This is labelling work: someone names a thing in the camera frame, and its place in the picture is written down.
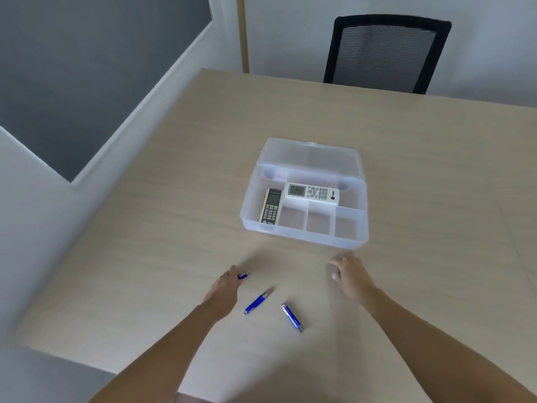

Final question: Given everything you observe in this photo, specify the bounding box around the dark grey wall board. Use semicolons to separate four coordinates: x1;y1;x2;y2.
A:
0;0;213;183

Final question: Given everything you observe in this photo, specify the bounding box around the person's right forearm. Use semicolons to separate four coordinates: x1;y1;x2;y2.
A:
359;285;537;403

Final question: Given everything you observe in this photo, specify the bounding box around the person's right hand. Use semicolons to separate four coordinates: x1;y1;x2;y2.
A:
327;252;377;306

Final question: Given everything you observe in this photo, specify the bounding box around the person's left hand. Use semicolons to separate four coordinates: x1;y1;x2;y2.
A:
202;265;242;321

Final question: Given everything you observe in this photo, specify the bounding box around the black mesh office chair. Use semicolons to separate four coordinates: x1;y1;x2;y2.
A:
323;14;452;95

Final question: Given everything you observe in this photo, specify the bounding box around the wooden door frame strip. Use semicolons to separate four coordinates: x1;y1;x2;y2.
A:
236;0;251;74

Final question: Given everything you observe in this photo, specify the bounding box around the black and silver remote control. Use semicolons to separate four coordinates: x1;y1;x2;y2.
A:
260;188;283;226

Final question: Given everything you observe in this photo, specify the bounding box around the clear plastic organizer box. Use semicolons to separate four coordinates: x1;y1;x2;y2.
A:
239;137;369;250

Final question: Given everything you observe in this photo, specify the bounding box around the person's left forearm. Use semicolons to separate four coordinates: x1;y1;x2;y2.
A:
87;301;221;403

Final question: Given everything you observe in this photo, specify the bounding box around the white remote control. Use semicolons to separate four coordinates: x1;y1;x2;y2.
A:
285;182;340;205

